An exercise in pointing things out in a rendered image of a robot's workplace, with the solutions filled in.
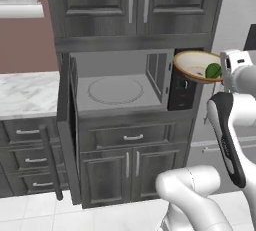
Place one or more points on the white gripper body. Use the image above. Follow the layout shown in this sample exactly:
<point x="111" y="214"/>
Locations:
<point x="227" y="75"/>

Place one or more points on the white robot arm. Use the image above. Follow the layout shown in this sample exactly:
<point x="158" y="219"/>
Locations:
<point x="186" y="188"/>

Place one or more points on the green avocado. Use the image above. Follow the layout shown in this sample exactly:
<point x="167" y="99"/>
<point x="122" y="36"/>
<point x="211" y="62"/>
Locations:
<point x="213" y="71"/>

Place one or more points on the beige bowl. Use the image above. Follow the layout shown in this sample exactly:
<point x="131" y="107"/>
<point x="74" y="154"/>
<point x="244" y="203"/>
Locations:
<point x="191" y="64"/>

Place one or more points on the grey upper cupboard door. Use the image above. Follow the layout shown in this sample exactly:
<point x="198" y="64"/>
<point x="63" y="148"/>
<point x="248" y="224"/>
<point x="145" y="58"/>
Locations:
<point x="93" y="5"/>
<point x="180" y="5"/>

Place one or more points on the grey cupboard door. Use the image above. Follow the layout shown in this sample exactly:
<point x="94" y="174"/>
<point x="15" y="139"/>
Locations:
<point x="180" y="5"/>
<point x="160" y="173"/>
<point x="93" y="5"/>
<point x="105" y="178"/>

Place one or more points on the grey microwave oven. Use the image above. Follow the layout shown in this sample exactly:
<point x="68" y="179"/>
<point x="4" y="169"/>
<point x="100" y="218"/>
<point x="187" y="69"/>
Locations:
<point x="116" y="103"/>

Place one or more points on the grey lower cupboard door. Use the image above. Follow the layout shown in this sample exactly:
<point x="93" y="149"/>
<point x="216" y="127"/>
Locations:
<point x="105" y="178"/>
<point x="160" y="173"/>

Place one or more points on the grey microwave door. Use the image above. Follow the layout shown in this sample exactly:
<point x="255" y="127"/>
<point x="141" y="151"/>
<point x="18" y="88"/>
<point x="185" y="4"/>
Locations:
<point x="68" y="148"/>

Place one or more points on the grey wide drawer front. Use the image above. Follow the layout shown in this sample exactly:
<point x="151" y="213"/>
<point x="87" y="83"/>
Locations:
<point x="106" y="137"/>

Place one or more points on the grey tall cabinet frame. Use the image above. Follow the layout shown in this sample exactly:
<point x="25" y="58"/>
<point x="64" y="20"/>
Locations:
<point x="133" y="43"/>

